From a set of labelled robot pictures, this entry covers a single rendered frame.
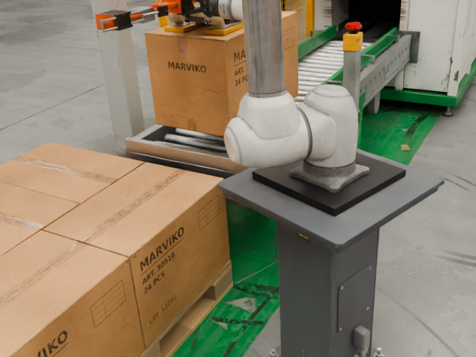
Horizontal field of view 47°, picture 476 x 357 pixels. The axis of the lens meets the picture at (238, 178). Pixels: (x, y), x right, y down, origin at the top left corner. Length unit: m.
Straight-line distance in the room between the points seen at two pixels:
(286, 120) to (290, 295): 0.68
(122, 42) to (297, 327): 2.05
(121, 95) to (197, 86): 1.26
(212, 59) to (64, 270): 0.96
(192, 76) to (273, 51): 0.84
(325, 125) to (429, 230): 1.49
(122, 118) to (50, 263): 1.80
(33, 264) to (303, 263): 0.86
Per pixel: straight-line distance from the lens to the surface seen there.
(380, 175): 1.73
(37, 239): 2.03
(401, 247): 2.79
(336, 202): 1.56
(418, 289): 2.54
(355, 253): 1.78
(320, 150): 1.57
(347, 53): 2.48
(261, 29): 1.45
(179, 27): 2.31
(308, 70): 3.61
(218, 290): 2.40
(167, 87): 2.36
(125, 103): 3.47
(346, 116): 1.57
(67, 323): 1.70
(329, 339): 1.89
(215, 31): 2.21
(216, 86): 2.20
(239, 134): 1.48
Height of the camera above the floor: 1.55
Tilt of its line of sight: 27 degrees down
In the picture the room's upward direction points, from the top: 4 degrees counter-clockwise
